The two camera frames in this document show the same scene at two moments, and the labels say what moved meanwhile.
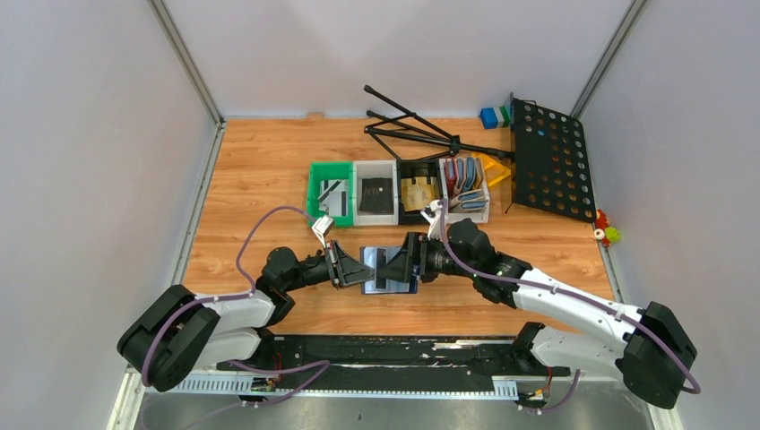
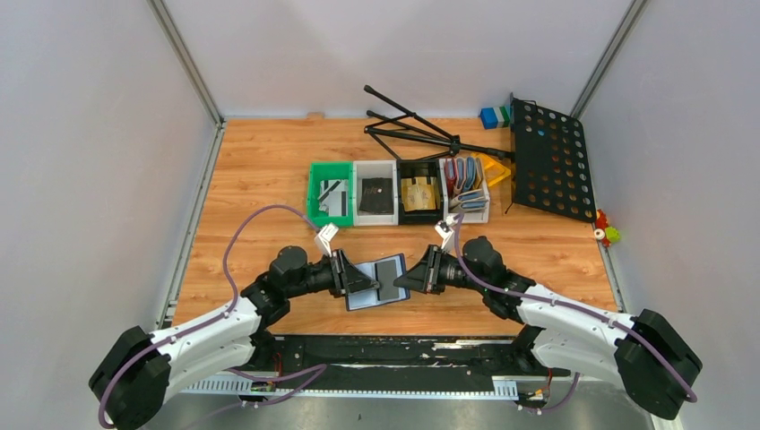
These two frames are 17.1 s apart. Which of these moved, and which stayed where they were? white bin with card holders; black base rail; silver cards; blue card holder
Moved: blue card holder
Stayed: white bin with card holders; silver cards; black base rail
